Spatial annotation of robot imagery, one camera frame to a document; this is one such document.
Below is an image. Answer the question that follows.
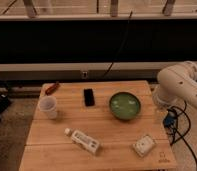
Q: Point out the white plastic bottle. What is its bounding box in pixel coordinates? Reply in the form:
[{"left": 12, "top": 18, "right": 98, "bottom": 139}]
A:
[{"left": 64, "top": 128, "right": 100, "bottom": 155}]

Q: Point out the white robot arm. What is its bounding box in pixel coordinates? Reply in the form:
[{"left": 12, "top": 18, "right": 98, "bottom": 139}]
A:
[{"left": 153, "top": 61, "right": 197, "bottom": 109}]

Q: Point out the green ceramic bowl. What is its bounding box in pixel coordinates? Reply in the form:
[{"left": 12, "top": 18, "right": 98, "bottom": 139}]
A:
[{"left": 109, "top": 92, "right": 141, "bottom": 121}]

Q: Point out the black rectangular block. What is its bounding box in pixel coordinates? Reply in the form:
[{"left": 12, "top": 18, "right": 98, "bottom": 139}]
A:
[{"left": 84, "top": 89, "right": 95, "bottom": 106}]

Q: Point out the translucent plastic cup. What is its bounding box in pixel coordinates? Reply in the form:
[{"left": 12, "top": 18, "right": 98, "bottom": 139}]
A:
[{"left": 38, "top": 96, "right": 58, "bottom": 119}]

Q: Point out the white square box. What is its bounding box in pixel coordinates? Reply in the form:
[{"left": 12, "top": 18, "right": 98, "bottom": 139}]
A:
[{"left": 132, "top": 135, "right": 156, "bottom": 157}]

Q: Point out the blue connector plug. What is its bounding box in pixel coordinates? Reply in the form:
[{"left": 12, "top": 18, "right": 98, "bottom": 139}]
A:
[{"left": 163, "top": 112, "right": 177, "bottom": 127}]

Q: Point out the red-brown handled tool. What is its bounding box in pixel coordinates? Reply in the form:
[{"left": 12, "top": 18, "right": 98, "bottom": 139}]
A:
[{"left": 45, "top": 82, "right": 60, "bottom": 95}]

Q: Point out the black hanging cable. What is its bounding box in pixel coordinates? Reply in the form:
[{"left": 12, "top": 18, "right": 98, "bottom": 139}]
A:
[{"left": 102, "top": 9, "right": 134, "bottom": 78}]

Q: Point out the black floor cable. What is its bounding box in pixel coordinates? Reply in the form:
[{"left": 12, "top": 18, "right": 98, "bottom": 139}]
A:
[{"left": 166, "top": 99, "right": 197, "bottom": 171}]

